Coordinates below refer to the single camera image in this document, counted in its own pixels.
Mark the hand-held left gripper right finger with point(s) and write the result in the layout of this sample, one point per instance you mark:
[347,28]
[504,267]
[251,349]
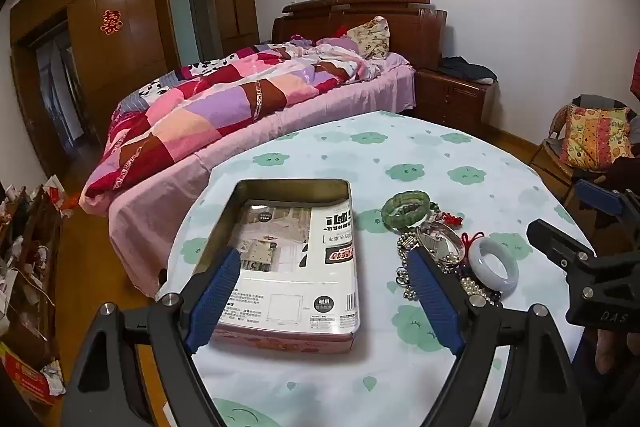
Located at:
[432,302]

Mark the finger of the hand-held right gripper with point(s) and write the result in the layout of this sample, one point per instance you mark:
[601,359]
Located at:
[600,198]
[557,244]

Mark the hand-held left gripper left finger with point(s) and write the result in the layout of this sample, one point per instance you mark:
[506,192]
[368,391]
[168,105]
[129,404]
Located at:
[215,302]

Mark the white jade bangle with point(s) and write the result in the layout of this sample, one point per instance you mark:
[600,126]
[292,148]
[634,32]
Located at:
[480,272]

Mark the silver metal bangle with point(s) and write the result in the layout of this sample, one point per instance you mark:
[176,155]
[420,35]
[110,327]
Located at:
[442,239]

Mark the rectangular metal tin box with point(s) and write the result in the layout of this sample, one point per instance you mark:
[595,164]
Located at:
[295,337]

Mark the person's right hand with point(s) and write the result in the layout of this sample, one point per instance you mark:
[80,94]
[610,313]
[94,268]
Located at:
[612,352]

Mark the dark cloth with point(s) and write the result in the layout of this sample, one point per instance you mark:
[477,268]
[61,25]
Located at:
[625,179]

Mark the colourful patterned cushion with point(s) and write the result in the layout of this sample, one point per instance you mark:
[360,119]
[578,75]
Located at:
[595,137]

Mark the wooden chair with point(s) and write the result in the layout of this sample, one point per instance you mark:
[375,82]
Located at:
[550,157]

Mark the red tassel knot charm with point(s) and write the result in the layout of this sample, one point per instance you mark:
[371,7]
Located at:
[447,218]

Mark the pink bed sheet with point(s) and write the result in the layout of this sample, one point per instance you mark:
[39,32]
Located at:
[150,227]

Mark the red hanging cloth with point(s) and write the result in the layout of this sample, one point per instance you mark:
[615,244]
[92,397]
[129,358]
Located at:
[636,74]

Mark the cloud-print white tablecloth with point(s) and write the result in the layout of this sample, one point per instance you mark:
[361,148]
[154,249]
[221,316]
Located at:
[450,147]

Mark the wooden nightstand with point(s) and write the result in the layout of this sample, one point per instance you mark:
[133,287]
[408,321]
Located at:
[450,97]

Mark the dark folded clothes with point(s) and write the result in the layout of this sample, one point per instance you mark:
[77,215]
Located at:
[467,69]

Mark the patchwork quilt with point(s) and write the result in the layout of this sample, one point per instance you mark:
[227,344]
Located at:
[200,117]

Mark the cluttered wooden shelf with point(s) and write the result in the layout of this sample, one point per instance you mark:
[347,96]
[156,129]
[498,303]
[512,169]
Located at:
[25,257]

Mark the red cardboard box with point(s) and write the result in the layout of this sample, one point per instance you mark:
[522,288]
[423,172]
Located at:
[25,374]

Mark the wooden bed headboard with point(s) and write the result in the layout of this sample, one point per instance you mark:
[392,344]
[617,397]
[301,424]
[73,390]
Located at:
[420,32]

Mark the wooden wardrobe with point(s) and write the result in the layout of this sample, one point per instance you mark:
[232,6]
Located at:
[130,47]

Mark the floral pillow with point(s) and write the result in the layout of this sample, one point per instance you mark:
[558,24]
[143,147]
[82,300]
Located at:
[372,34]

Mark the purple pillow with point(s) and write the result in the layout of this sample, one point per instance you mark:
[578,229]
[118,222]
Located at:
[332,46]

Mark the red paper wall decoration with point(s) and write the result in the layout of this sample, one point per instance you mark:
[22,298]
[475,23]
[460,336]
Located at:
[111,22]

